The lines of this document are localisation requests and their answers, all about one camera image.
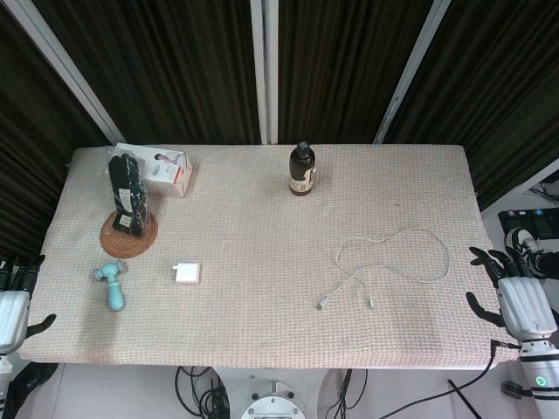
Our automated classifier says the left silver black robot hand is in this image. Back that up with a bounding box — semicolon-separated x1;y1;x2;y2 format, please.
0;254;58;355

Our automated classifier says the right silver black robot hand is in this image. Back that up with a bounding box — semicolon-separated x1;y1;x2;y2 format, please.
466;246;559;346

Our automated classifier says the white charging cable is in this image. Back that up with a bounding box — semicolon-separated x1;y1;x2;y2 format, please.
316;228;452;312

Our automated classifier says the white power adapter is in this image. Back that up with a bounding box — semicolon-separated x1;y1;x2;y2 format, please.
171;260;204;287

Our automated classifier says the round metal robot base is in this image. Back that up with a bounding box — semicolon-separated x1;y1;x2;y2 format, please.
240;379;307;419

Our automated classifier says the black and white sneaker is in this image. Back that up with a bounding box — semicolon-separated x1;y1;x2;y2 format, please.
505;226;551;277

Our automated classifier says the black floor device with buttons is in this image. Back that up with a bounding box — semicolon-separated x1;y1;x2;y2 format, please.
498;208;559;241

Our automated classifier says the light blue handheld massager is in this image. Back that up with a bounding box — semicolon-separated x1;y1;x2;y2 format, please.
92;260;128;312

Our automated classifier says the round woven brown coaster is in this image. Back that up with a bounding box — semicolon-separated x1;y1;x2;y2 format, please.
99;210;158;258

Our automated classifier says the black item in plastic bag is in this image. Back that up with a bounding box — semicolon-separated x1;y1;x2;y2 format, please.
107;151;155;239

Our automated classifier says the white cardboard product box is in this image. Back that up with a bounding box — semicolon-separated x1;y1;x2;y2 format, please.
114;142;194;198

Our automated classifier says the pink waffle table cloth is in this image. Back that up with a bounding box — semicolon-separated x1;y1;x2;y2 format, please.
19;145;521;366

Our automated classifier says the brown glass bottle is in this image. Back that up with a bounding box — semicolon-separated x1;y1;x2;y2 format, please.
287;140;317;196

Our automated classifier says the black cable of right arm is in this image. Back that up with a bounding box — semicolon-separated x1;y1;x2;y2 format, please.
362;339;523;419

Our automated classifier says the white frame post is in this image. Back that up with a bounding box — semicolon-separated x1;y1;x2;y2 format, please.
250;0;280;145
8;0;127;148
372;0;452;145

